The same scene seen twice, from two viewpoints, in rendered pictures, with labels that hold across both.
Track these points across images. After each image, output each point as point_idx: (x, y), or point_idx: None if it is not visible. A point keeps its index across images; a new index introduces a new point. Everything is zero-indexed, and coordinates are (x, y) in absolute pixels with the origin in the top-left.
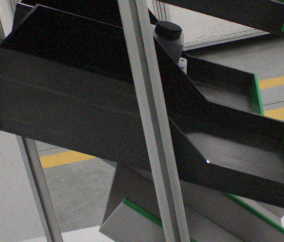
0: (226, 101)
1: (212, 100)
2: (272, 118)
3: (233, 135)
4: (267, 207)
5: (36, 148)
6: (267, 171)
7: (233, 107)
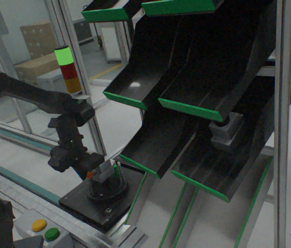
0: (210, 174)
1: (210, 165)
2: (161, 165)
3: (167, 154)
4: None
5: None
6: (143, 157)
7: (172, 150)
